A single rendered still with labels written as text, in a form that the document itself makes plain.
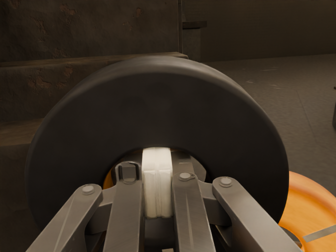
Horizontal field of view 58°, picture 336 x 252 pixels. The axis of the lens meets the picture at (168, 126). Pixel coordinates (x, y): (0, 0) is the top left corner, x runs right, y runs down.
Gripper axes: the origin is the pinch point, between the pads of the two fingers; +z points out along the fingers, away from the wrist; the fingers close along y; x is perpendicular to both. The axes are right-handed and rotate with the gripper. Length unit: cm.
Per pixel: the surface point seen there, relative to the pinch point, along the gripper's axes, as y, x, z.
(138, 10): -2.2, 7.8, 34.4
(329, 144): 127, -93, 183
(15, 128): -17.9, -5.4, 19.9
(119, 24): -5.2, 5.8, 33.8
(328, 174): 102, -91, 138
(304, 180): 13.5, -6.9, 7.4
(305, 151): 104, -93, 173
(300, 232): 12.7, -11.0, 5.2
